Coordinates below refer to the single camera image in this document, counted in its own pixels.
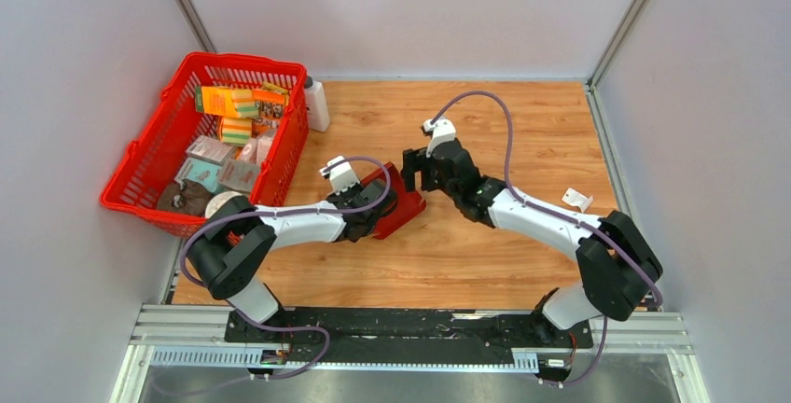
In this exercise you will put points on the red paper box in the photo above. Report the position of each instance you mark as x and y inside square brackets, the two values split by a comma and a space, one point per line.
[397, 209]

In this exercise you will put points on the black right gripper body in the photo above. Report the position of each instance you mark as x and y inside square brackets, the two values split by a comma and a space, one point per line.
[434, 180]

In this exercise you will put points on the brown bag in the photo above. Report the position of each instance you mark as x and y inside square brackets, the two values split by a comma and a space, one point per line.
[185, 197]

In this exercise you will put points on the red plastic basket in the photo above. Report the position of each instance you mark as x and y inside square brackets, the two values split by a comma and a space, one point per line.
[152, 160]

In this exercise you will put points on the white plastic bottle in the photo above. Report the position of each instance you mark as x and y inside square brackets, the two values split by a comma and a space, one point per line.
[316, 105]

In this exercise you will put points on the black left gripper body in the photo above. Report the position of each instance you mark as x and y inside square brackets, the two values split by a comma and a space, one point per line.
[348, 193]

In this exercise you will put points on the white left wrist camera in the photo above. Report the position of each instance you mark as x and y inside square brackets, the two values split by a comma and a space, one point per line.
[340, 174]

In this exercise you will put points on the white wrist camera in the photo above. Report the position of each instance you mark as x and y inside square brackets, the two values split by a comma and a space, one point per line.
[340, 174]
[439, 131]

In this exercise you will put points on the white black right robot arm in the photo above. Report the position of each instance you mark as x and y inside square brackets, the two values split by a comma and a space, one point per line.
[617, 268]

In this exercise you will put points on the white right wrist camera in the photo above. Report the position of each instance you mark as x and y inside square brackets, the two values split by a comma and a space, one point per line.
[439, 131]

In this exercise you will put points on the pink grey packet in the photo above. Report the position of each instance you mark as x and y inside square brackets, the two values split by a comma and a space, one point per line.
[238, 175]

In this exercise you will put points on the white tape roll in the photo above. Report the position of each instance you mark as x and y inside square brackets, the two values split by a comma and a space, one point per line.
[218, 201]

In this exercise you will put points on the orange snack packet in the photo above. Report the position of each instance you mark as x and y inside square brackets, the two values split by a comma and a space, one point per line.
[270, 108]

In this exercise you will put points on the teal white packet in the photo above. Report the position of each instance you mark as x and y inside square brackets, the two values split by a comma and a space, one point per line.
[202, 172]

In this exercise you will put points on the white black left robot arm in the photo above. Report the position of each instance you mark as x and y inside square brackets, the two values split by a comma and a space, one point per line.
[228, 251]

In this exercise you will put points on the orange green box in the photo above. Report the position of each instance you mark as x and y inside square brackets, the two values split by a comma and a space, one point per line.
[226, 102]

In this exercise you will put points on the right aluminium frame post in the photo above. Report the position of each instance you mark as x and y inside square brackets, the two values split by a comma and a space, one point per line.
[613, 48]

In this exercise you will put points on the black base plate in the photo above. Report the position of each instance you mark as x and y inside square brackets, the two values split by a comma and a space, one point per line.
[387, 335]

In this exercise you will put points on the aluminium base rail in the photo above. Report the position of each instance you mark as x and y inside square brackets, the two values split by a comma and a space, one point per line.
[193, 336]

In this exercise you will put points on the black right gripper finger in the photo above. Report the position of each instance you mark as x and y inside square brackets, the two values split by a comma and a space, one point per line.
[412, 178]
[413, 161]

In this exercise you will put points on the small white paper piece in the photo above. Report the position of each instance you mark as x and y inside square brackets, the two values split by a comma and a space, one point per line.
[574, 198]

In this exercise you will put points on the yellow green sponge pack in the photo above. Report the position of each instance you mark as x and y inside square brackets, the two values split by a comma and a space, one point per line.
[234, 131]

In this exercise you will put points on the pink white box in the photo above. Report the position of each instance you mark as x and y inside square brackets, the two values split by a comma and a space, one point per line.
[210, 150]

